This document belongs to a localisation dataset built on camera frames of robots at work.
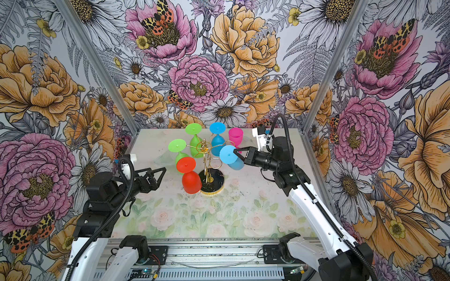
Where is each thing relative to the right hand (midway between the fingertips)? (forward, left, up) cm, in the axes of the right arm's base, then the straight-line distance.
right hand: (234, 157), depth 68 cm
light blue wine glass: (+1, +3, -1) cm, 3 cm away
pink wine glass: (+29, -2, -18) cm, 34 cm away
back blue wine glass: (+16, +7, -9) cm, 20 cm away
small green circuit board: (-32, +36, -32) cm, 58 cm away
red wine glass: (-3, +18, -13) cm, 23 cm away
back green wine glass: (+15, +18, -9) cm, 25 cm away
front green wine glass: (+8, +23, -2) cm, 25 cm away
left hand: (-4, +29, -5) cm, 30 cm away
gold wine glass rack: (+10, +12, -30) cm, 33 cm away
